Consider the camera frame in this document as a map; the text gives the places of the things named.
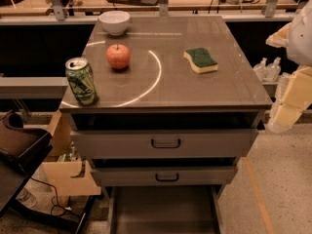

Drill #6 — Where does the grey bottom drawer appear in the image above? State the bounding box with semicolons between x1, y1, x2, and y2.
107;186;224;234

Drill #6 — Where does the grey drawer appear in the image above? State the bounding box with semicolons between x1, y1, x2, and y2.
91;158;237;187
107;186;224;234
72;112;259;159

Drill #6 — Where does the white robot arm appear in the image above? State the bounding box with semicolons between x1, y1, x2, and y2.
266;6;312;134

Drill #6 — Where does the grey top drawer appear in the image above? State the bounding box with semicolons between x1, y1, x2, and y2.
72;112;259;159

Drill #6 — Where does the grey drawer cabinet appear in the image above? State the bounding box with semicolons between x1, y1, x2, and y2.
58;15;274;234

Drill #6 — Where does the grey middle drawer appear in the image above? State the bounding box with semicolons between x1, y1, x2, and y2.
91;158;237;187

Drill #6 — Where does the clear bottle right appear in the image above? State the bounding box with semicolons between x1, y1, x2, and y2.
264;57;281;82

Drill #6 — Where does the clear bottle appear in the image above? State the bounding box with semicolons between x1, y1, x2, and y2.
253;58;267;82
264;57;281;82

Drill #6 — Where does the clear bottle left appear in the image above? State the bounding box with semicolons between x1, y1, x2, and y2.
253;58;267;82

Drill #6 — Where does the green yellow sponge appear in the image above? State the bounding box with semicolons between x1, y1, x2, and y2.
183;48;218;74

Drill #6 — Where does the red apple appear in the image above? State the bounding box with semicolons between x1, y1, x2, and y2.
106;44;131;69

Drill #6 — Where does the white ceramic bowl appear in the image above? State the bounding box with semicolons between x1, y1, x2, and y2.
98;11;130;35

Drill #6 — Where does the green soda can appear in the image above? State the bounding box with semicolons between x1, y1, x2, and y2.
65;58;98;105

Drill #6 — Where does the cardboard box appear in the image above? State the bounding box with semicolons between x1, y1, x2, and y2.
42;109;102;198

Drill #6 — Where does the dark brown chair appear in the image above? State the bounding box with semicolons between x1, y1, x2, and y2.
0;111;95;234

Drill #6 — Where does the black floor cable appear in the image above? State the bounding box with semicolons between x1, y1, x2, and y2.
29;176;82;219

